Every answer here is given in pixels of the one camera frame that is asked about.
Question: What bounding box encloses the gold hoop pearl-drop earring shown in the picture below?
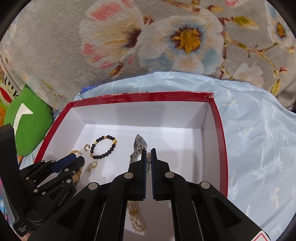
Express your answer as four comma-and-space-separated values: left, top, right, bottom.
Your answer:
147, 152, 151, 172

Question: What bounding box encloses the small gold cuff earring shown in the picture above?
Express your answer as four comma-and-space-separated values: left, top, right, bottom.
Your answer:
84, 144, 91, 152

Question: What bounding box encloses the green plush pillow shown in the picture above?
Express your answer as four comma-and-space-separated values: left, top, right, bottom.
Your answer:
4, 87, 53, 156

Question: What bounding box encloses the red gift box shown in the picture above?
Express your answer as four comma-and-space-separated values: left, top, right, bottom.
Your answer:
30, 91, 228, 240

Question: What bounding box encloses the colourful cartoon cushion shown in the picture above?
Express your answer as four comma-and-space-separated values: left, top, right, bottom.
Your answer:
0, 68, 22, 126

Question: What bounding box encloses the light blue palm-print sheet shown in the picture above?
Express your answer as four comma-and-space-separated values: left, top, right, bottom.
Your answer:
22, 72, 295, 240

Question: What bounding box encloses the grey floral blanket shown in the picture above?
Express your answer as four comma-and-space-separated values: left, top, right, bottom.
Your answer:
1, 1, 295, 109

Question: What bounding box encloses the black bead gold bracelet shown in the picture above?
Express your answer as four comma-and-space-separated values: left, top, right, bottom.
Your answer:
89, 134, 118, 160

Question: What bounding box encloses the pearl strand bracelet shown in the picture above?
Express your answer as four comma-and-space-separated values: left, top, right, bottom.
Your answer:
127, 200, 147, 234

